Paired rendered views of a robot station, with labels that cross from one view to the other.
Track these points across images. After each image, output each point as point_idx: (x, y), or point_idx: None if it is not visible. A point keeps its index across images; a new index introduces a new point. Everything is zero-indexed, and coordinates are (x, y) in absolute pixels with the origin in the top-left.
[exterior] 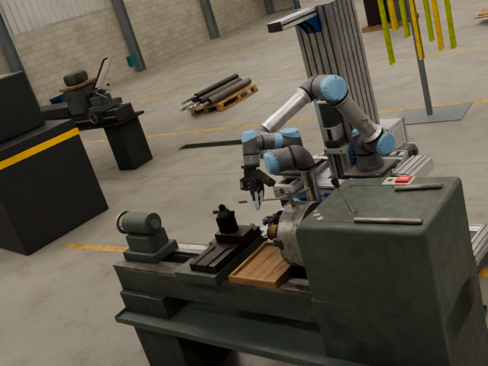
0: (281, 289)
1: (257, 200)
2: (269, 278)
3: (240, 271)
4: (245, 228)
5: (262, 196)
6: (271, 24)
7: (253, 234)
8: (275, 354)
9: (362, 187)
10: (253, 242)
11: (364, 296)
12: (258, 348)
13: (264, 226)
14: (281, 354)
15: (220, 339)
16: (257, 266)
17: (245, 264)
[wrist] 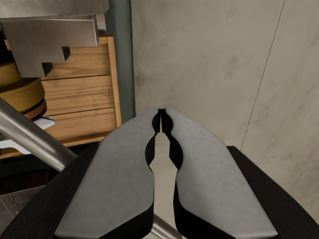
0: (105, 25)
1: (195, 140)
2: (95, 66)
3: (95, 133)
4: (13, 204)
5: (98, 161)
6: None
7: (10, 180)
8: (132, 27)
9: None
10: (13, 172)
11: None
12: (125, 60)
13: (17, 144)
14: (123, 24)
15: (128, 111)
16: (70, 115)
17: (78, 138)
